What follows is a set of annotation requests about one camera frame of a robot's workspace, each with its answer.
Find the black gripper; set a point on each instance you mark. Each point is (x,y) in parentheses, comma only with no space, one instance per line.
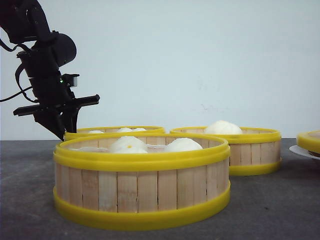
(52,93)

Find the bamboo steamer basket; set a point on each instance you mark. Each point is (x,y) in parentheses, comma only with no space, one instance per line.
(83,132)
(254,151)
(144,191)

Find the yellow rimmed woven steamer lid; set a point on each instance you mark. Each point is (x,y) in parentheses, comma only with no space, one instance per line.
(309,141)

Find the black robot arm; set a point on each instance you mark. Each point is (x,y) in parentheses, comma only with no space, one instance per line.
(44,51)

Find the small white bun back left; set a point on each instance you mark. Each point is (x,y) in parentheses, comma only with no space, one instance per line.
(95,132)

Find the small white bun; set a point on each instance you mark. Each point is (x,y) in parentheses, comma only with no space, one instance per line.
(124,130)
(139,129)
(95,132)

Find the small white bun back middle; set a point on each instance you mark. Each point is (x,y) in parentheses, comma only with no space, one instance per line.
(124,130)

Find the white bun with yellow dot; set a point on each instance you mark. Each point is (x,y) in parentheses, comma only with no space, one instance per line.
(128,145)

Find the small white bun back right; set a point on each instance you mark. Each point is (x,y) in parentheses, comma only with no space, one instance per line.
(139,129)

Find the white steamed bun front right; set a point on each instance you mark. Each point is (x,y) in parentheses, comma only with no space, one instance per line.
(182,145)

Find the large white bun right basket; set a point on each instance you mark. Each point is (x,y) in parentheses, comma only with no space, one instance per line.
(222,127)

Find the white plate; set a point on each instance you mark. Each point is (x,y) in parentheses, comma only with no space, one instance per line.
(302,152)

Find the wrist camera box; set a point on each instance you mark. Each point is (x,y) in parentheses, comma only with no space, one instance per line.
(70,80)

